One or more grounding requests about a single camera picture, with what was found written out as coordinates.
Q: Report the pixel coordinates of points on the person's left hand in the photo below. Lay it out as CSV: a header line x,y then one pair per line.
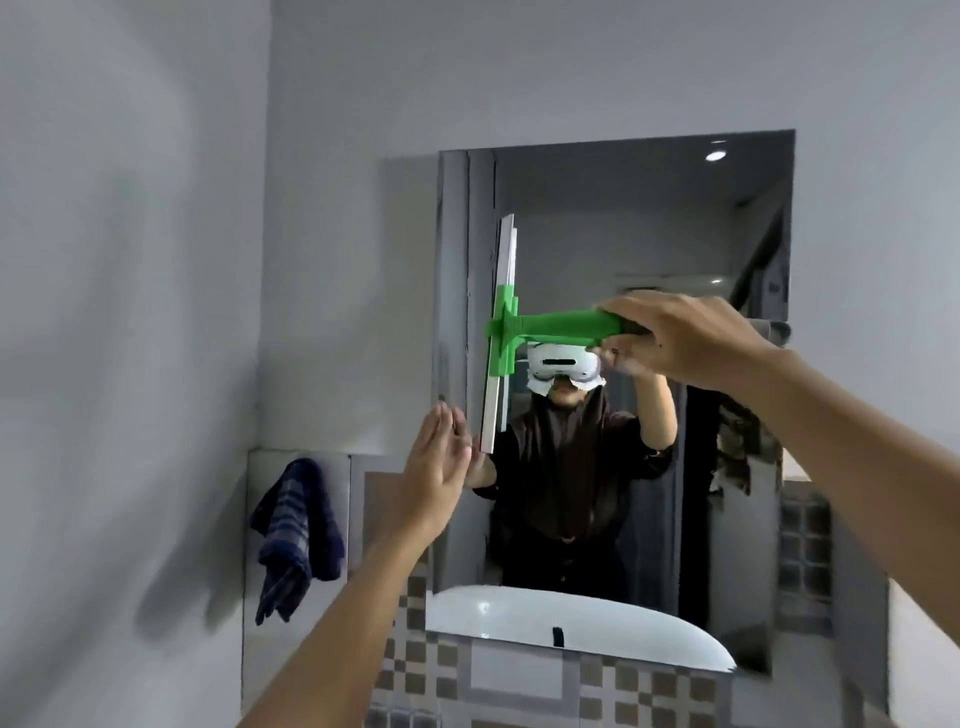
x,y
433,480

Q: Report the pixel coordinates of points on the person's right hand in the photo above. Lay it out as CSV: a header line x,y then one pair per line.
x,y
697,337

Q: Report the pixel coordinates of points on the person's right fingers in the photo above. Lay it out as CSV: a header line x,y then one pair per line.
x,y
637,315

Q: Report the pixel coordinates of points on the person's left thumb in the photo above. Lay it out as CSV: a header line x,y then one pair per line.
x,y
464,459

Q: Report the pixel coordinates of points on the person's left forearm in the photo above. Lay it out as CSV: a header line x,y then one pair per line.
x,y
352,630

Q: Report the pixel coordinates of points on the person's right forearm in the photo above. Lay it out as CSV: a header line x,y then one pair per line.
x,y
877,480

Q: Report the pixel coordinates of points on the blue checkered hanging towel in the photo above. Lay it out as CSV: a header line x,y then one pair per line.
x,y
296,536

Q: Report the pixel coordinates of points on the rectangular wall mirror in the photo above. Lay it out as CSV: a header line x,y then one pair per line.
x,y
645,217

